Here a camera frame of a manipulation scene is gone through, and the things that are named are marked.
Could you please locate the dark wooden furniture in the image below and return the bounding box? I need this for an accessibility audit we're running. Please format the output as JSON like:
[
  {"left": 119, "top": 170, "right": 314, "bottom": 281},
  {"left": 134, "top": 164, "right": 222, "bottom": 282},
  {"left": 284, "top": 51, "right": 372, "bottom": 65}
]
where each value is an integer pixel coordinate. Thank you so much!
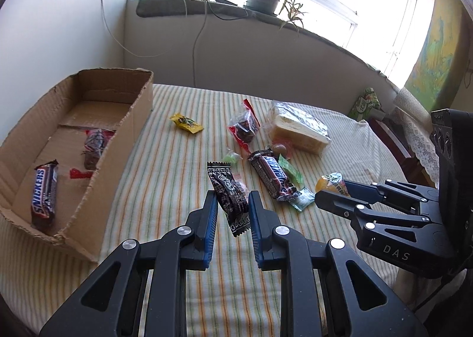
[{"left": 367, "top": 117, "right": 425, "bottom": 186}]

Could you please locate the red wrapped cake packet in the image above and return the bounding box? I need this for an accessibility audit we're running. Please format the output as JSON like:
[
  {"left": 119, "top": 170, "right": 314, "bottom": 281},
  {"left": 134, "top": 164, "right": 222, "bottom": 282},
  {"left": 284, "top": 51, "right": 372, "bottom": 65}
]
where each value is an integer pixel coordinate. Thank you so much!
[
  {"left": 227, "top": 99, "right": 261, "bottom": 145},
  {"left": 82, "top": 129, "right": 116, "bottom": 171}
]

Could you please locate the pink wrapped candy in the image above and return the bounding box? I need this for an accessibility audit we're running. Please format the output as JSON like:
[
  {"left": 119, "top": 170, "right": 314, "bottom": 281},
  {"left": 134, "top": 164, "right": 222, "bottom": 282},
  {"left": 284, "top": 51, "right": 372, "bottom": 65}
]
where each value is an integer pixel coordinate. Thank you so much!
[{"left": 271, "top": 141, "right": 294, "bottom": 158}]

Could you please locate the wall map poster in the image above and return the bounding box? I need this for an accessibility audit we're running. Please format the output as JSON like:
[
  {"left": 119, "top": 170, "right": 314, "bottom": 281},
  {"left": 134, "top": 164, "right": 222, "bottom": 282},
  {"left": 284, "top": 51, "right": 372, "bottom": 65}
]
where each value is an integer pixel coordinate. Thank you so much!
[{"left": 404, "top": 0, "right": 473, "bottom": 110}]

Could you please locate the grey cable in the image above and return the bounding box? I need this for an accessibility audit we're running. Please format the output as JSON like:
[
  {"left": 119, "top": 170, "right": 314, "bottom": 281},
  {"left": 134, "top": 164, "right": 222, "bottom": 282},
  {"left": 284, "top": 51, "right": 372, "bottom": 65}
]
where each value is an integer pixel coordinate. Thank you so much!
[{"left": 191, "top": 0, "right": 209, "bottom": 87}]

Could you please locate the brown chocolate bar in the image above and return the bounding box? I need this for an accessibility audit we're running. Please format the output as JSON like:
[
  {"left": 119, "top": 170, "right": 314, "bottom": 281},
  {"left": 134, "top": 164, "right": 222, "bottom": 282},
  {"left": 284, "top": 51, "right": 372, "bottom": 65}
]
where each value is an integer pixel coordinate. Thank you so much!
[
  {"left": 30, "top": 160, "right": 60, "bottom": 232},
  {"left": 247, "top": 150, "right": 302, "bottom": 202}
]

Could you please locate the clear sandwich package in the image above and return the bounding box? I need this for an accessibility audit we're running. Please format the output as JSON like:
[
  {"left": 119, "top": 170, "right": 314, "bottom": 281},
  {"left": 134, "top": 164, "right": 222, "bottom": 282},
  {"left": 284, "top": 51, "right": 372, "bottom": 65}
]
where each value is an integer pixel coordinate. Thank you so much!
[{"left": 267, "top": 100, "right": 331, "bottom": 155}]

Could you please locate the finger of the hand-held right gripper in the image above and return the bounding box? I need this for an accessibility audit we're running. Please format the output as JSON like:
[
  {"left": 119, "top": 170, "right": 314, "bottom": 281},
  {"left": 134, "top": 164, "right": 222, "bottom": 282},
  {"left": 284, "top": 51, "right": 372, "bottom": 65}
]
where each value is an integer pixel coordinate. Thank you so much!
[
  {"left": 314, "top": 189, "right": 433, "bottom": 247},
  {"left": 340, "top": 179, "right": 441, "bottom": 216}
]

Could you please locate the thin white cable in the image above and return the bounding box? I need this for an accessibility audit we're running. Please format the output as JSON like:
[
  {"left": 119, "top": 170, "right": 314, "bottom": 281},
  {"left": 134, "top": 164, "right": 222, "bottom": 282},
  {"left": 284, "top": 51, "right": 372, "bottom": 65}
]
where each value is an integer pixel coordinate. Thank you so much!
[{"left": 99, "top": 0, "right": 174, "bottom": 57}]

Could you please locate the orange candy packet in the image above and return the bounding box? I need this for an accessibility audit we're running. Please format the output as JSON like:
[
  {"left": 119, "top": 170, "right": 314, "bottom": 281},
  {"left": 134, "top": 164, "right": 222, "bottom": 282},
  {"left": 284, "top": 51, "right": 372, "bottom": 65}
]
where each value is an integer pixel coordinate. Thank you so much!
[{"left": 315, "top": 172, "right": 350, "bottom": 197}]

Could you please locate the white lace cloth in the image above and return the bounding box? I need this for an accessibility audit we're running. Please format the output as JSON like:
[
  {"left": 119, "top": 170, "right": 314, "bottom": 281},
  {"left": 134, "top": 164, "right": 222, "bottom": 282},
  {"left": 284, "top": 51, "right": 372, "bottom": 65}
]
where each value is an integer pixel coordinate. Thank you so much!
[{"left": 392, "top": 86, "right": 442, "bottom": 188}]

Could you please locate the black cookie packet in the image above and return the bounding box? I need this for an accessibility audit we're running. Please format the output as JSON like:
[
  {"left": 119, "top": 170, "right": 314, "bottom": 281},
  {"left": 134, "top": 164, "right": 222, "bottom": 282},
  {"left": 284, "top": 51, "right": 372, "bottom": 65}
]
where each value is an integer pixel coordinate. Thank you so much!
[{"left": 206, "top": 161, "right": 252, "bottom": 238}]

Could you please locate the brown cardboard box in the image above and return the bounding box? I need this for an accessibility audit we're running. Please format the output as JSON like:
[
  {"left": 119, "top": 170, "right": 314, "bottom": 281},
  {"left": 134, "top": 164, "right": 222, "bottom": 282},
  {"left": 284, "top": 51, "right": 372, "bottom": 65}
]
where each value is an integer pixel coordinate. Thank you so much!
[{"left": 0, "top": 68, "right": 154, "bottom": 263}]

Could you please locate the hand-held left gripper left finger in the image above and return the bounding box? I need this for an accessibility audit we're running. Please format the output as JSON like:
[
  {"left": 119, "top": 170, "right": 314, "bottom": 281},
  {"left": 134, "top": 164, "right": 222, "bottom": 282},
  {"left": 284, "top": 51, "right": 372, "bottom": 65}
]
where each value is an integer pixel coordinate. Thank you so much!
[{"left": 39, "top": 190, "right": 219, "bottom": 337}]

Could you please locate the yellow candy packet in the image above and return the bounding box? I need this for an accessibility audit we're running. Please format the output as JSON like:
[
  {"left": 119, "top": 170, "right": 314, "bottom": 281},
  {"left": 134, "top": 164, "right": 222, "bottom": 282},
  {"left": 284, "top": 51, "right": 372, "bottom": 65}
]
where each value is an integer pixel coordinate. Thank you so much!
[{"left": 169, "top": 113, "right": 205, "bottom": 134}]

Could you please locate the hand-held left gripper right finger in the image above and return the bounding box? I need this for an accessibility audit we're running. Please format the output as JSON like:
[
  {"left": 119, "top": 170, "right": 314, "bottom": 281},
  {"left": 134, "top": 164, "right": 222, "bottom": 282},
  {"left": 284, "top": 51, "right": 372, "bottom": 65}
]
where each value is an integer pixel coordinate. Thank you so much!
[{"left": 247, "top": 190, "right": 429, "bottom": 337}]

